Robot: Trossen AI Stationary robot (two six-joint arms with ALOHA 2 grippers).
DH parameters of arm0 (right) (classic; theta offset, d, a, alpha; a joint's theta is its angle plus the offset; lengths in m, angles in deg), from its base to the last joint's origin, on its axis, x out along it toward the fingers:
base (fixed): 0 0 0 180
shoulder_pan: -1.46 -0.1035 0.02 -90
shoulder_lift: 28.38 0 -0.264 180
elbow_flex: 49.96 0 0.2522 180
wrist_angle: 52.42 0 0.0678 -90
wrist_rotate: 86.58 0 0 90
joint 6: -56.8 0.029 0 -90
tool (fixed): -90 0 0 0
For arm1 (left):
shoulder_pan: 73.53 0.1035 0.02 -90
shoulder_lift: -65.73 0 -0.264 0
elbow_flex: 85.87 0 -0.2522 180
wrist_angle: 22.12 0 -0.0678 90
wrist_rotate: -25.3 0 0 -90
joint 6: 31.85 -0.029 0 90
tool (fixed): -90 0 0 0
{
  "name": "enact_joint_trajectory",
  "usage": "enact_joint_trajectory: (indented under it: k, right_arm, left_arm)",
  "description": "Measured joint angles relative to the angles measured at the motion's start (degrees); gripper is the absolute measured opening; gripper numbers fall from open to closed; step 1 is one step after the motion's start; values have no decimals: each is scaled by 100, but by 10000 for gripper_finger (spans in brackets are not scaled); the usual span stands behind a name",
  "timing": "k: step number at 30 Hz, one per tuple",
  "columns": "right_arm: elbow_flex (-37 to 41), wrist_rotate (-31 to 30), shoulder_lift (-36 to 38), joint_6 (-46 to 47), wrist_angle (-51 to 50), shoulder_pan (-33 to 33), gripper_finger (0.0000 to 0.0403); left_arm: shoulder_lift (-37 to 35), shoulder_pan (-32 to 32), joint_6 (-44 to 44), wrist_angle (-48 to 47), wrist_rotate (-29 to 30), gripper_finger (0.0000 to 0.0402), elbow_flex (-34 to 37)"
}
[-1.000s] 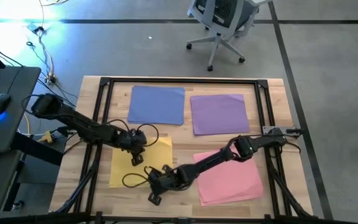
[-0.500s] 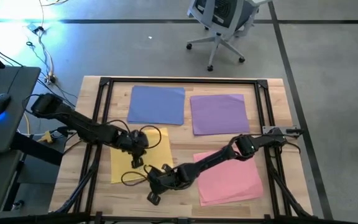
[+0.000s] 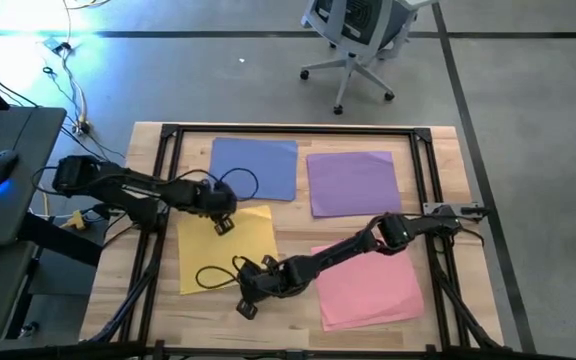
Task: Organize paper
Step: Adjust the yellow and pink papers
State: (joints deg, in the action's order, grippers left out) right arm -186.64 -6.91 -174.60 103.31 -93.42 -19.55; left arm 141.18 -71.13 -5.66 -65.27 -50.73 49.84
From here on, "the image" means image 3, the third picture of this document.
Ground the silver mounting plate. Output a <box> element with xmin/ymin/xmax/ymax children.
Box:
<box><xmin>422</xmin><ymin>201</ymin><xmax>485</xmax><ymax>217</ymax></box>

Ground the purple paper sheet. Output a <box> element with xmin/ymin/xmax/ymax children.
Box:
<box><xmin>306</xmin><ymin>151</ymin><xmax>403</xmax><ymax>219</ymax></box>

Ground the yellow plug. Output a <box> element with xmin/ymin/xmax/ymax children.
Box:
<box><xmin>59</xmin><ymin>209</ymin><xmax>89</xmax><ymax>232</ymax></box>

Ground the black desk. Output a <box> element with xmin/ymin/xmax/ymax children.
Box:
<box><xmin>0</xmin><ymin>106</ymin><xmax>68</xmax><ymax>247</ymax></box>

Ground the black aluminium table frame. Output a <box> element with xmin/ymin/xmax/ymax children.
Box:
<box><xmin>81</xmin><ymin>122</ymin><xmax>505</xmax><ymax>360</ymax></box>

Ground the blue paper sheet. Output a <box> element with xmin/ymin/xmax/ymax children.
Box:
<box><xmin>208</xmin><ymin>137</ymin><xmax>300</xmax><ymax>202</ymax></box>

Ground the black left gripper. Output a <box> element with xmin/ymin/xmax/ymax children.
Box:
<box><xmin>186</xmin><ymin>179</ymin><xmax>239</xmax><ymax>237</ymax></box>

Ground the white floor cable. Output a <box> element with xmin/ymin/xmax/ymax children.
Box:
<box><xmin>59</xmin><ymin>0</ymin><xmax>93</xmax><ymax>137</ymax></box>

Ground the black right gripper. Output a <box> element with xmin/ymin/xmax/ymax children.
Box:
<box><xmin>235</xmin><ymin>254</ymin><xmax>302</xmax><ymax>322</ymax></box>

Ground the black looped cable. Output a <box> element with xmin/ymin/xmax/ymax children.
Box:
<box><xmin>194</xmin><ymin>255</ymin><xmax>250</xmax><ymax>291</ymax></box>
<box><xmin>167</xmin><ymin>167</ymin><xmax>261</xmax><ymax>203</ymax></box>

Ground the white mesh office chair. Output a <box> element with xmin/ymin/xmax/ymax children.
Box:
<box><xmin>298</xmin><ymin>0</ymin><xmax>440</xmax><ymax>116</ymax></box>

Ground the black desk support beam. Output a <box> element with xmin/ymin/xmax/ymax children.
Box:
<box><xmin>15</xmin><ymin>212</ymin><xmax>105</xmax><ymax>268</ymax></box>

